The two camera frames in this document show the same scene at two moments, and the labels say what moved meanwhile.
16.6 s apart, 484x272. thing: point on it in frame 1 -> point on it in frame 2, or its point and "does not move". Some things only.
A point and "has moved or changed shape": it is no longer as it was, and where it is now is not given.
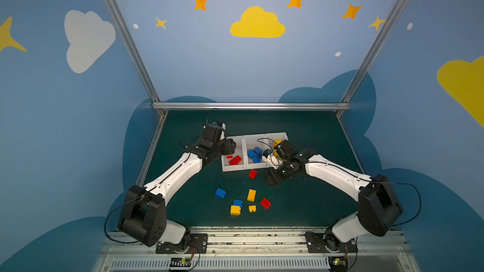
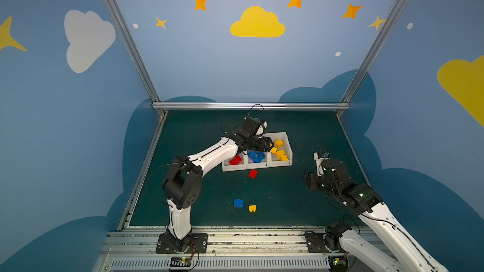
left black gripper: [227, 147] -> [257, 143]
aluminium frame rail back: [251, 106] does not move
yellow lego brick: [251, 195] has moved or changed shape
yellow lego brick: [275, 143] does not move
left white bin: [236, 161] does not move
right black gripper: [280, 174] -> [316, 181]
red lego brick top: [253, 174] does not move
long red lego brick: [235, 160] does not move
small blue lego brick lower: [238, 203] does not move
